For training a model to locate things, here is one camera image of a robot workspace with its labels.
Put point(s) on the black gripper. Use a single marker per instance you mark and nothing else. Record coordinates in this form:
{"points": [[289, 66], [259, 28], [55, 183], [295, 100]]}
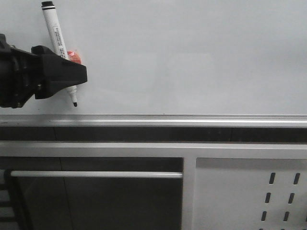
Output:
{"points": [[42, 73]]}

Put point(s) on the red round magnet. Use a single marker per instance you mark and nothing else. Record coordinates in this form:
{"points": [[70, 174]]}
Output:
{"points": [[74, 56]]}

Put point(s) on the white whiteboard marker pen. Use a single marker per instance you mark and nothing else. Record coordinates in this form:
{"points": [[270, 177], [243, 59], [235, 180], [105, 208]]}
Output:
{"points": [[54, 29]]}

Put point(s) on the white whiteboard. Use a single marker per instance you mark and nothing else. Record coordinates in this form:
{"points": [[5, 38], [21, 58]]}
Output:
{"points": [[180, 63]]}

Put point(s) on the white perforated pegboard panel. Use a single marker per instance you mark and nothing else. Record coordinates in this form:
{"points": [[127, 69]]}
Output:
{"points": [[250, 194]]}

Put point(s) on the white horizontal rail bar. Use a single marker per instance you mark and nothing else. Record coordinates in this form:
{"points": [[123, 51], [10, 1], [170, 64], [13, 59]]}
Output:
{"points": [[97, 174]]}

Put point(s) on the white metal stand frame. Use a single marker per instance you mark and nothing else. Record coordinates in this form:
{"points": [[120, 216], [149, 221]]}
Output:
{"points": [[188, 151]]}

